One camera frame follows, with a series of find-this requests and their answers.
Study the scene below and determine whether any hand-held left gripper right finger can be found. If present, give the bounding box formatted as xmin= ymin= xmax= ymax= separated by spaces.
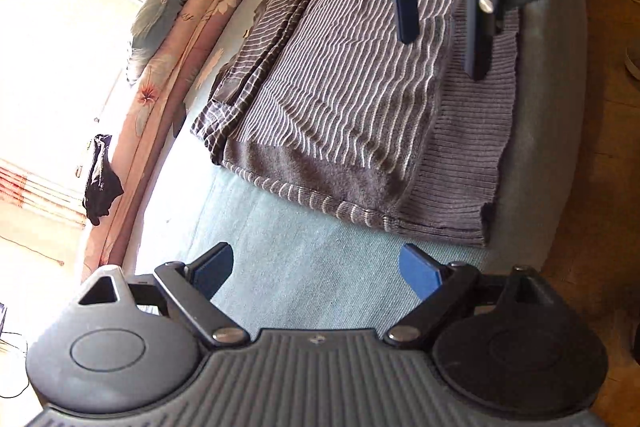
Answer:
xmin=384 ymin=243 xmax=551 ymax=349

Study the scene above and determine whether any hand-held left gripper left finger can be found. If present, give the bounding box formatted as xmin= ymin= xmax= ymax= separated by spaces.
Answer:
xmin=77 ymin=243 xmax=251 ymax=349

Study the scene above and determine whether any grey striped knit sweater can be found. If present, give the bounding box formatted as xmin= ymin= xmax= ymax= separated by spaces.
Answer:
xmin=191 ymin=0 xmax=521 ymax=248

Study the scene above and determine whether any blue floral bed sheet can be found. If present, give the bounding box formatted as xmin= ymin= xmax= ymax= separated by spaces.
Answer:
xmin=120 ymin=0 xmax=588 ymax=343

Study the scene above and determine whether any black crumpled garment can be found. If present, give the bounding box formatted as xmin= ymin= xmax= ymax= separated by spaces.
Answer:
xmin=82 ymin=134 xmax=125 ymax=227

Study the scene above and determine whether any black smartphone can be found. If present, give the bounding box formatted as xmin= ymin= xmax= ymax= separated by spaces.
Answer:
xmin=172 ymin=99 xmax=187 ymax=138

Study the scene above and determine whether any folded pink floral quilt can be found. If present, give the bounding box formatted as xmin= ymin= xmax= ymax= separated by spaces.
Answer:
xmin=82 ymin=0 xmax=266 ymax=278

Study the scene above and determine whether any grey-blue floral pillow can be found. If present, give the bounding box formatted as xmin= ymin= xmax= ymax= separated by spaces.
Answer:
xmin=127 ymin=0 xmax=233 ymax=80

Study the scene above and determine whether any black floor cable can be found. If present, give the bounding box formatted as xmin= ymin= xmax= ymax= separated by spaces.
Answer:
xmin=0 ymin=302 xmax=30 ymax=398

